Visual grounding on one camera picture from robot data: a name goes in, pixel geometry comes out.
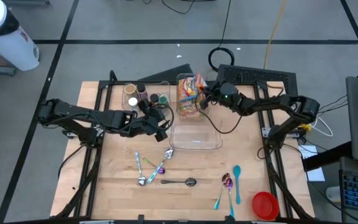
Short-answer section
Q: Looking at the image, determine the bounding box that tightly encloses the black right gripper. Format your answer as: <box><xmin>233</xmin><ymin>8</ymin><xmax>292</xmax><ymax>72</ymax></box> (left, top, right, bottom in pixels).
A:
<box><xmin>198</xmin><ymin>82</ymin><xmax>223</xmax><ymax>111</ymax></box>

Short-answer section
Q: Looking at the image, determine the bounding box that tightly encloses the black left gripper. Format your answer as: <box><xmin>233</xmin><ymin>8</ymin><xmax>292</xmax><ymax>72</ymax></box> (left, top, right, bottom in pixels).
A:
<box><xmin>131</xmin><ymin>98</ymin><xmax>172</xmax><ymax>143</ymax></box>

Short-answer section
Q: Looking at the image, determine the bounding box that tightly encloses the orange chicken ramen pack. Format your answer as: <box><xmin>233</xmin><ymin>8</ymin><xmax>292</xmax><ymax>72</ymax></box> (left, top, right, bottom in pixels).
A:
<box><xmin>196</xmin><ymin>73</ymin><xmax>209</xmax><ymax>94</ymax></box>

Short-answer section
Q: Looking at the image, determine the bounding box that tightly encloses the yellow ramen pack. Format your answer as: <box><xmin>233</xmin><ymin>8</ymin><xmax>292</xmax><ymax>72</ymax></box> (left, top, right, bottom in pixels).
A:
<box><xmin>178</xmin><ymin>86</ymin><xmax>198</xmax><ymax>96</ymax></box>

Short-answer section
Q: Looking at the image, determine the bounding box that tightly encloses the blue less-sodium ramen pack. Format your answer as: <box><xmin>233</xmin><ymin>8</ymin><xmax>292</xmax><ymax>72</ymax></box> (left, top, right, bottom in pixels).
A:
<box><xmin>180</xmin><ymin>94</ymin><xmax>199</xmax><ymax>105</ymax></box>

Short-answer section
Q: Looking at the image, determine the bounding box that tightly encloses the red beef ramen pack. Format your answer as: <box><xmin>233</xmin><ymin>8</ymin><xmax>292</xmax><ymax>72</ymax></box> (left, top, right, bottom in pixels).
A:
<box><xmin>178</xmin><ymin>76</ymin><xmax>198</xmax><ymax>87</ymax></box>

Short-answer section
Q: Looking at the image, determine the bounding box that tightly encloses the chili shrimp ramen pack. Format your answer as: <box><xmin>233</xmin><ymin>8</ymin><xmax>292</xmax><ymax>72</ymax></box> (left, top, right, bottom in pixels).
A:
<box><xmin>178</xmin><ymin>103</ymin><xmax>203</xmax><ymax>118</ymax></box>

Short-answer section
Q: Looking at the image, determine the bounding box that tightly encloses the orange can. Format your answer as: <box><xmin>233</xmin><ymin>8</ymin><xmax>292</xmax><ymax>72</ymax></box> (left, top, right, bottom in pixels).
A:
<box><xmin>136</xmin><ymin>83</ymin><xmax>149</xmax><ymax>101</ymax></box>

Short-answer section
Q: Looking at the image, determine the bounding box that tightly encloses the silver spoon striped handle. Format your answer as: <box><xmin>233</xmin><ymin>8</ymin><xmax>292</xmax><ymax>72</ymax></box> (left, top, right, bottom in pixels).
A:
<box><xmin>146</xmin><ymin>147</ymin><xmax>175</xmax><ymax>184</ymax></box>

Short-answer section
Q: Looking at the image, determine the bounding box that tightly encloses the tan-top brown spice jar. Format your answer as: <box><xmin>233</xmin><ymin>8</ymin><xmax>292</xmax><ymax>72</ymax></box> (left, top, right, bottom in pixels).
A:
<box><xmin>124</xmin><ymin>83</ymin><xmax>138</xmax><ymax>98</ymax></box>

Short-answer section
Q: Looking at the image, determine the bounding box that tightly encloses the purple spoon green handle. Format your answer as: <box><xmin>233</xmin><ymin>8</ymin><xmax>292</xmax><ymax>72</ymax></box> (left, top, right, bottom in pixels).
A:
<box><xmin>142</xmin><ymin>157</ymin><xmax>167</xmax><ymax>175</ymax></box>

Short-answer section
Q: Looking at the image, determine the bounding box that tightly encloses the silver spoon blue-white handle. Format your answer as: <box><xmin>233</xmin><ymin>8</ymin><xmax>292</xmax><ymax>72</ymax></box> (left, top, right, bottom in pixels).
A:
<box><xmin>134</xmin><ymin>150</ymin><xmax>147</xmax><ymax>187</ymax></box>

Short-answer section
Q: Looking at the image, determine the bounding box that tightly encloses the black metal spoon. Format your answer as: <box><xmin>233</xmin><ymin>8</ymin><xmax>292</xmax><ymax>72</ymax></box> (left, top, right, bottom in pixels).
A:
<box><xmin>160</xmin><ymin>177</ymin><xmax>198</xmax><ymax>187</ymax></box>

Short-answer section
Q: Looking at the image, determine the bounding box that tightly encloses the clear plastic bin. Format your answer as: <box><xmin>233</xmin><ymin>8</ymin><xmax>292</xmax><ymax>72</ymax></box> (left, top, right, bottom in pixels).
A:
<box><xmin>122</xmin><ymin>81</ymin><xmax>172</xmax><ymax>112</ymax></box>
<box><xmin>175</xmin><ymin>72</ymin><xmax>210</xmax><ymax>118</ymax></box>
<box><xmin>168</xmin><ymin>114</ymin><xmax>224</xmax><ymax>151</ymax></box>

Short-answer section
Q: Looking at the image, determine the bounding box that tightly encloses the black flat panel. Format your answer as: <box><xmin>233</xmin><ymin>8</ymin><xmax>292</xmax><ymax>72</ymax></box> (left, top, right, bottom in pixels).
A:
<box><xmin>137</xmin><ymin>63</ymin><xmax>194</xmax><ymax>83</ymax></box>

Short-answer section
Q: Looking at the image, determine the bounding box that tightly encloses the black perforated computer case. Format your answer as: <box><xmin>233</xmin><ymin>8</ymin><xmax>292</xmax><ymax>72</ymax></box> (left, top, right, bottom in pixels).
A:
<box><xmin>216</xmin><ymin>63</ymin><xmax>299</xmax><ymax>107</ymax></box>

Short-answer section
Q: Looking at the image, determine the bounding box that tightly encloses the teal plastic spoon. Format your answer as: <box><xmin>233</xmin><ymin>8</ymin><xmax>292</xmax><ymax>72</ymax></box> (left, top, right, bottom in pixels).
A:
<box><xmin>232</xmin><ymin>164</ymin><xmax>242</xmax><ymax>205</ymax></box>

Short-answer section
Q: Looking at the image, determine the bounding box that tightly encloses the red plastic bowl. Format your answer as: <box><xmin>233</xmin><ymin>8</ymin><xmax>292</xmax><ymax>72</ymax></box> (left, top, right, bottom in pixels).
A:
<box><xmin>251</xmin><ymin>191</ymin><xmax>280</xmax><ymax>221</ymax></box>

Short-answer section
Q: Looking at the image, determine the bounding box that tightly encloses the white paper sheet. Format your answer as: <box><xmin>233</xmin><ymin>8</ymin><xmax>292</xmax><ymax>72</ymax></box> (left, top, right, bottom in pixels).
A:
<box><xmin>298</xmin><ymin>144</ymin><xmax>326</xmax><ymax>182</ymax></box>

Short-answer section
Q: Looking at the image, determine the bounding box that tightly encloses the black desk edge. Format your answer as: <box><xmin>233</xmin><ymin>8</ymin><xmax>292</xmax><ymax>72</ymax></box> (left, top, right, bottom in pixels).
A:
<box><xmin>302</xmin><ymin>141</ymin><xmax>353</xmax><ymax>172</ymax></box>

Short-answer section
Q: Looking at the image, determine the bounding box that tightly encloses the white computer mouse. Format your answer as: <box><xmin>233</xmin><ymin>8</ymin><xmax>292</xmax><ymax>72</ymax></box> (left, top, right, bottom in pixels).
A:
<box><xmin>325</xmin><ymin>185</ymin><xmax>342</xmax><ymax>203</ymax></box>

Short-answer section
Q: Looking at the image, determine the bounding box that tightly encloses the white trash can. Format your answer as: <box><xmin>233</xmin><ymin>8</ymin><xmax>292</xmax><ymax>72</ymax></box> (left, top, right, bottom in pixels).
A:
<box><xmin>0</xmin><ymin>0</ymin><xmax>41</xmax><ymax>72</ymax></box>

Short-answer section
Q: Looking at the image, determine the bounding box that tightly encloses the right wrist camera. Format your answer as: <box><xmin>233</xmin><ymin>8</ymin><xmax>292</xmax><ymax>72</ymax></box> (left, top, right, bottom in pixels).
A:
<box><xmin>218</xmin><ymin>82</ymin><xmax>239</xmax><ymax>106</ymax></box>

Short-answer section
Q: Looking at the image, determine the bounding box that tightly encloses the long black cable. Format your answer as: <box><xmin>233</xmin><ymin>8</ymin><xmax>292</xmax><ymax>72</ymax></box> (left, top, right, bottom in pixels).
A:
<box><xmin>208</xmin><ymin>0</ymin><xmax>236</xmax><ymax>72</ymax></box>

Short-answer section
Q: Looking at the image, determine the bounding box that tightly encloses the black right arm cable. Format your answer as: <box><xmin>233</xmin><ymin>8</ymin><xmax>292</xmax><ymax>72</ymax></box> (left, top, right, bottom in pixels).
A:
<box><xmin>194</xmin><ymin>101</ymin><xmax>244</xmax><ymax>135</ymax></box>

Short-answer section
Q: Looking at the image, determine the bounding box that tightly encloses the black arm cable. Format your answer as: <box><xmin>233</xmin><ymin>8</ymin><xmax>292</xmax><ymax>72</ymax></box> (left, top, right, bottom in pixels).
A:
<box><xmin>57</xmin><ymin>142</ymin><xmax>88</xmax><ymax>181</ymax></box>
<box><xmin>194</xmin><ymin>101</ymin><xmax>244</xmax><ymax>135</ymax></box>

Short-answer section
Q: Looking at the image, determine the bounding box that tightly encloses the black cable loop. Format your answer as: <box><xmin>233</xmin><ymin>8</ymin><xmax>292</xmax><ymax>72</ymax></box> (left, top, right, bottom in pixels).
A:
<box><xmin>161</xmin><ymin>0</ymin><xmax>199</xmax><ymax>15</ymax></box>

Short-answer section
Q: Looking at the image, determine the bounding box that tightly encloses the yellow cable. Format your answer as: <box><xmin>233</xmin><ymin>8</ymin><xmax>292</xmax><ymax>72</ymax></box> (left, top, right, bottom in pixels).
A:
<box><xmin>262</xmin><ymin>0</ymin><xmax>288</xmax><ymax>70</ymax></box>

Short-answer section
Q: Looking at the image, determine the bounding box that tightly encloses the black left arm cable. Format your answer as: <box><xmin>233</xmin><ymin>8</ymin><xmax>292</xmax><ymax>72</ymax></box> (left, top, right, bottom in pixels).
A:
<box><xmin>57</xmin><ymin>142</ymin><xmax>88</xmax><ymax>181</ymax></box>

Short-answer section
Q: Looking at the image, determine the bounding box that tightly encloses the white cable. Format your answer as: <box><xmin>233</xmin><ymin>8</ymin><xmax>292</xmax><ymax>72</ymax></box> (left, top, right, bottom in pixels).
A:
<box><xmin>309</xmin><ymin>114</ymin><xmax>334</xmax><ymax>138</ymax></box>

